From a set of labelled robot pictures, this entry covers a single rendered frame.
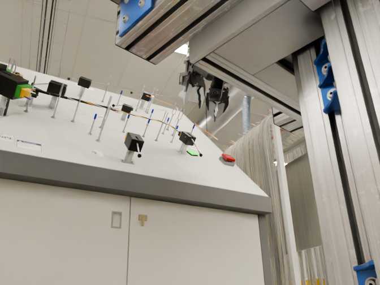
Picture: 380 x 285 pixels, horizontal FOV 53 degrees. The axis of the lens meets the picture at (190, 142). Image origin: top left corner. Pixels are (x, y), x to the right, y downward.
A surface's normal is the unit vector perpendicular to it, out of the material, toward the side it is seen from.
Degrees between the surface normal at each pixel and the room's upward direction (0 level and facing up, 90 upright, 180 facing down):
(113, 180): 90
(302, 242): 90
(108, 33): 180
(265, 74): 180
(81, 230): 90
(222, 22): 90
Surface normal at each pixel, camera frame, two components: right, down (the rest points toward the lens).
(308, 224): -0.92, -0.15
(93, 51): 0.02, 0.91
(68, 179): 0.52, -0.37
